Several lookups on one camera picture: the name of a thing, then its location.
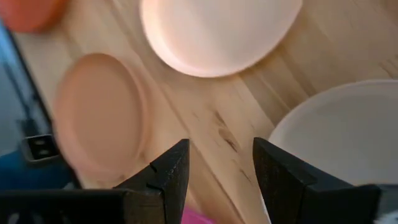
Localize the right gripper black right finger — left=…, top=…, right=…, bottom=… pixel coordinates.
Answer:
left=253, top=137, right=382, bottom=224

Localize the blue blurred object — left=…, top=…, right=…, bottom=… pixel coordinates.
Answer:
left=0, top=151, right=77, bottom=191

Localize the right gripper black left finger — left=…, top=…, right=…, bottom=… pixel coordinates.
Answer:
left=0, top=139, right=190, bottom=224

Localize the orange plate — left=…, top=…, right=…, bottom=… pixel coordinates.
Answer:
left=0, top=0, right=68, bottom=34

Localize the grey metal bracket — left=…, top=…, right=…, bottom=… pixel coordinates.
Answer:
left=19, top=133, right=60, bottom=163

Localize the magenta plate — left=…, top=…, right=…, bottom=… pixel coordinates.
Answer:
left=181, top=205, right=215, bottom=224

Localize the pale peach plate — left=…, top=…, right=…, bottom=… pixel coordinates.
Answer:
left=139, top=0, right=303, bottom=78

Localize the tan brown plate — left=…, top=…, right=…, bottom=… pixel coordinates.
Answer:
left=52, top=52, right=153, bottom=184

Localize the grey-green sage plate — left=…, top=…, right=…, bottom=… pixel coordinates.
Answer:
left=261, top=79, right=398, bottom=223

